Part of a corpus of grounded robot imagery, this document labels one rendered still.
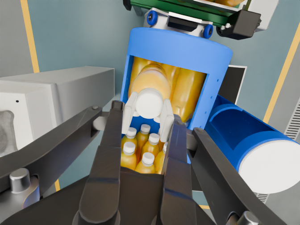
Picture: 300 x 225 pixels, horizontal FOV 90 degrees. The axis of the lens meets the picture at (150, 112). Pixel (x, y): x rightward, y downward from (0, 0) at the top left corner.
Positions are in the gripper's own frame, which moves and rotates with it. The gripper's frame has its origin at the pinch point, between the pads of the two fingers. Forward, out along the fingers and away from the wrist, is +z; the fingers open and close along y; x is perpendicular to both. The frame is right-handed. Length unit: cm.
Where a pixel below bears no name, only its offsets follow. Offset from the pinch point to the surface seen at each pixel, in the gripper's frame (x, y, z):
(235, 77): 5, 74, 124
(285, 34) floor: 50, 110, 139
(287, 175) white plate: -28, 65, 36
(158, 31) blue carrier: 11.5, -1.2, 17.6
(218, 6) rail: 26, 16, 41
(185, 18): 18.6, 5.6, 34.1
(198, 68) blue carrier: 6.3, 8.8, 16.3
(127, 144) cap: -22.7, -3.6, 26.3
